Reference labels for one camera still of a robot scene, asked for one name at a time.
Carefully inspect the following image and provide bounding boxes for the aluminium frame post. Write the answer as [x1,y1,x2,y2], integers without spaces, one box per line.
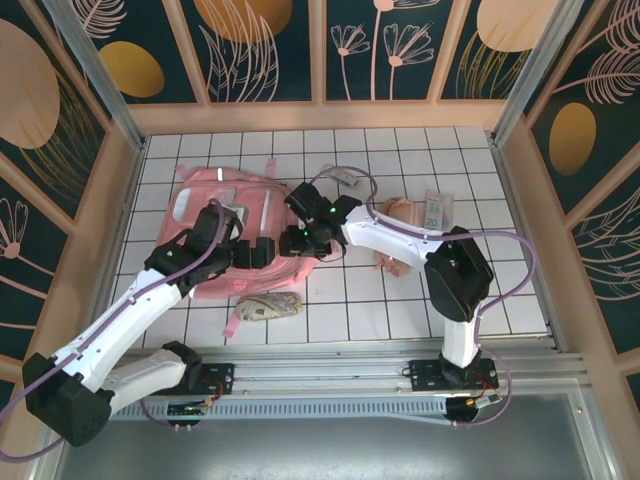
[42,0,149,151]
[492,0,599,146]

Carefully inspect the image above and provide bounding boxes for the black round cable mount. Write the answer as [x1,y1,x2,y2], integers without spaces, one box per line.
[444,394,502,424]

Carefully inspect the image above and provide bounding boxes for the pink student backpack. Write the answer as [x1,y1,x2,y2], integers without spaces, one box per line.
[153,157,317,347]

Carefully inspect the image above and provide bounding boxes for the aluminium side rail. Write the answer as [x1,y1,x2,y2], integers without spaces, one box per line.
[79,139,150,361]
[487,130,569,351]

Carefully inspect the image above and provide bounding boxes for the peach fabric pouch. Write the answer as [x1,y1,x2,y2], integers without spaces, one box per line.
[372,196,432,280]

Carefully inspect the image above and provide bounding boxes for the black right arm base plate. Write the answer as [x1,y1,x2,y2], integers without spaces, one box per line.
[408,358,500,394]

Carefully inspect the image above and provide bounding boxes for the beige patterned pencil pouch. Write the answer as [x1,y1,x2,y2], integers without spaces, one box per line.
[234,293,303,325]

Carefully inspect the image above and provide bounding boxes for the brushed metal panel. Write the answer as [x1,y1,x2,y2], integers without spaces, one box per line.
[29,392,619,480]

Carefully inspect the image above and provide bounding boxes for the small white oblong item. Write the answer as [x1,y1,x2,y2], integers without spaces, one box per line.
[322,164,361,189]

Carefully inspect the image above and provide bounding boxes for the grey slotted cable duct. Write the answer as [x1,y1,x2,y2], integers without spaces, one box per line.
[107,398,454,426]

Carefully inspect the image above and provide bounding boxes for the aluminium mounting rail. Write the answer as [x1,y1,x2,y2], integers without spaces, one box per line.
[52,344,594,399]

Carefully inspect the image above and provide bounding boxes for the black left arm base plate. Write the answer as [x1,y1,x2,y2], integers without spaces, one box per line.
[197,362,236,396]

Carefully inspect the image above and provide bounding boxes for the green circuit board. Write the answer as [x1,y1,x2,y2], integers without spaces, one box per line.
[166,399,211,417]

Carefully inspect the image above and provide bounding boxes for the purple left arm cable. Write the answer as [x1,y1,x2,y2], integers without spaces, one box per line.
[0,198,226,464]

